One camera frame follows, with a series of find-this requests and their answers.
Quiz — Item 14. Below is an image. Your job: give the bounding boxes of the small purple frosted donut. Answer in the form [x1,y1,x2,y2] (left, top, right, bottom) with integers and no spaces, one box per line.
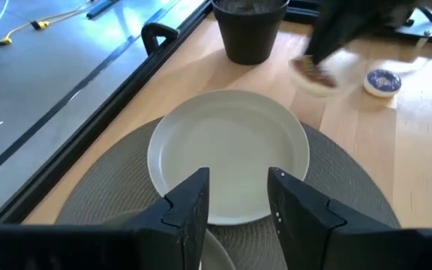
[363,68,403,99]

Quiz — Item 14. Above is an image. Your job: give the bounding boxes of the yellow and white cable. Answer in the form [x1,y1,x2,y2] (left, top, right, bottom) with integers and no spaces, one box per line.
[0,0,103,47]

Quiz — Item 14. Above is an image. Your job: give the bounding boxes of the large chocolate sprinkled donut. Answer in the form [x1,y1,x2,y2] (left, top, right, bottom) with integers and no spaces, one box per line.
[289,55,341,99]

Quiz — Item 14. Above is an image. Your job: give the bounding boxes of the black floor power strip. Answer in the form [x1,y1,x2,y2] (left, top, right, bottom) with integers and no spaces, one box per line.
[86,0,122,20]

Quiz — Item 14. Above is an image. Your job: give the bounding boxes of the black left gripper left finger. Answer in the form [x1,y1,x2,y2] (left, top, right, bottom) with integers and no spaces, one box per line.
[125,167,210,270]

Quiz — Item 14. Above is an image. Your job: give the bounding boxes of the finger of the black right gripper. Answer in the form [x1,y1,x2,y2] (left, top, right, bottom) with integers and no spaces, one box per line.
[330,31,359,63]
[305,29,333,67]

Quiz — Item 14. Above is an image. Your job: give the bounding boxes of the green plant in black pot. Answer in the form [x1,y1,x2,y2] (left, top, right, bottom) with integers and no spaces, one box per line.
[211,0,290,66]

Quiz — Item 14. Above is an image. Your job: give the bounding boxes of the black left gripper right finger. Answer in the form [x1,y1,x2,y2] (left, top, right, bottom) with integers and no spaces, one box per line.
[267,167,401,270]

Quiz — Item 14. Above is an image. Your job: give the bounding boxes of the black clamp handle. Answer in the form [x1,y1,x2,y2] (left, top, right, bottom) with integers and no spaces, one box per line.
[140,22,180,57]

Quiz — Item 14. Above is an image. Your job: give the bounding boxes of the light grey round plate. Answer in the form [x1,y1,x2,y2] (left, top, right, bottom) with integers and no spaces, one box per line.
[147,88,311,226]

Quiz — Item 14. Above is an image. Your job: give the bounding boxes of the round grey woven placemat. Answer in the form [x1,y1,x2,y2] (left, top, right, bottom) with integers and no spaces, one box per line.
[54,116,401,270]

